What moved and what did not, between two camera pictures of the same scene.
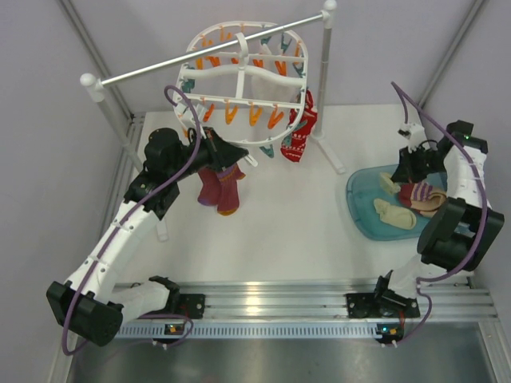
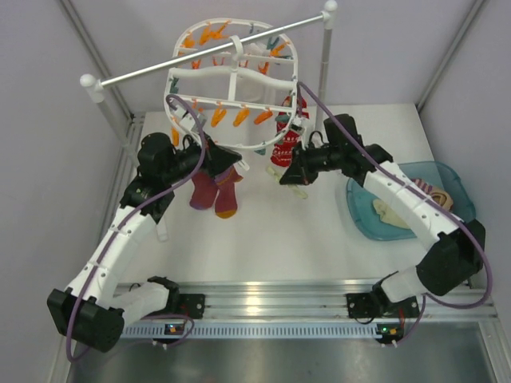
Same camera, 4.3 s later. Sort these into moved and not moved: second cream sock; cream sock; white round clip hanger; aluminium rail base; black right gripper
Moved: white round clip hanger; black right gripper; cream sock
Not moved: second cream sock; aluminium rail base
